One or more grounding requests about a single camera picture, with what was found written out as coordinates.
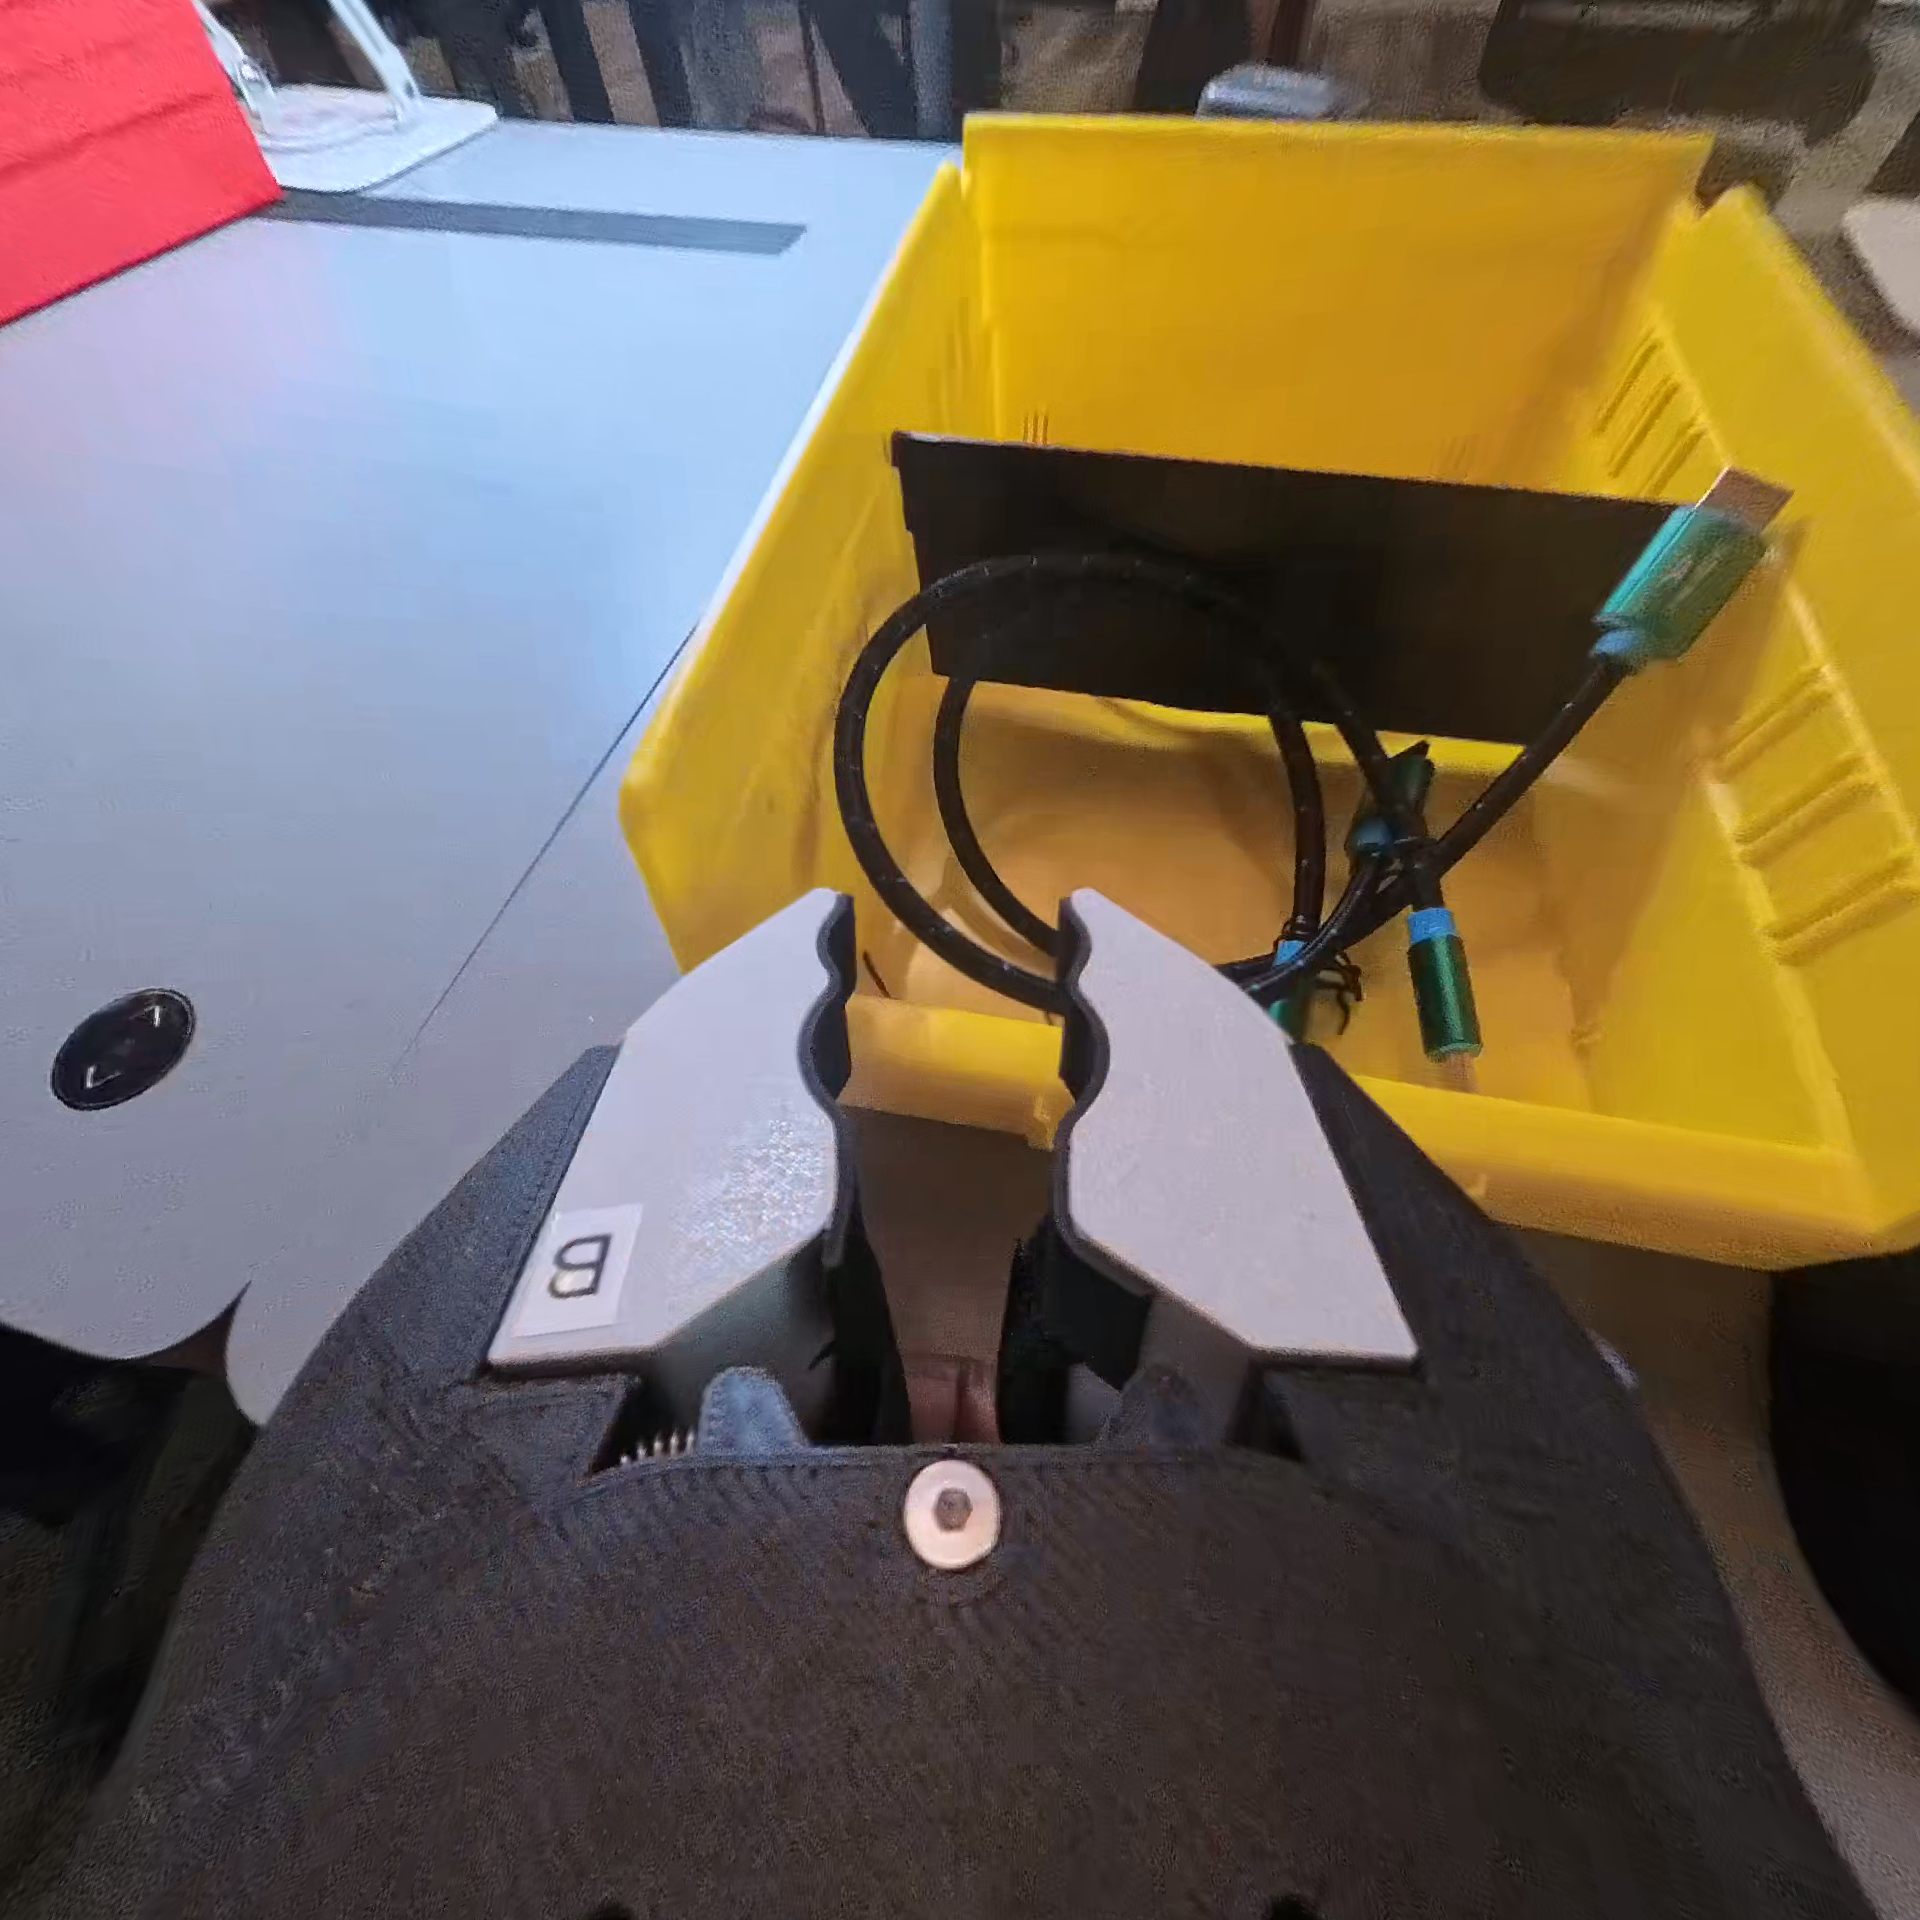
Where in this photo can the red plastic bin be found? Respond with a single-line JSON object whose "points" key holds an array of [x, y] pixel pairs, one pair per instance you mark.
{"points": [[105, 135]]}

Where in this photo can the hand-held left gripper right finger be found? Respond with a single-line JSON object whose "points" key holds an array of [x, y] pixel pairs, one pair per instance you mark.
{"points": [[1232, 1154]]}

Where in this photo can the yellow plastic bin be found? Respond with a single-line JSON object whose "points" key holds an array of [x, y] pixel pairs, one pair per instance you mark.
{"points": [[1275, 270]]}

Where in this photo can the black bin divider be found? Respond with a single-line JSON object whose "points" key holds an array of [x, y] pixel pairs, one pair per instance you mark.
{"points": [[1275, 588]]}

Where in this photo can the white stand with flat base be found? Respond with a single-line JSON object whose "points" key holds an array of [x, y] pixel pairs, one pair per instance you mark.
{"points": [[373, 135]]}

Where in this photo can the grey box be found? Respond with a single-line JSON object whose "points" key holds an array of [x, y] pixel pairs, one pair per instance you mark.
{"points": [[1275, 90]]}

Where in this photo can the person's left hand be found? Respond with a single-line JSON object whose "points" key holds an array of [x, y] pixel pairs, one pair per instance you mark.
{"points": [[950, 1389]]}

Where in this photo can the round black desk button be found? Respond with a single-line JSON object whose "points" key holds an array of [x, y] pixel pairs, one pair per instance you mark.
{"points": [[125, 1050]]}

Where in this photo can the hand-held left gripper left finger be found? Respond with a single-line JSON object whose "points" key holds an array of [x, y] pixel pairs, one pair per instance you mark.
{"points": [[706, 1139]]}

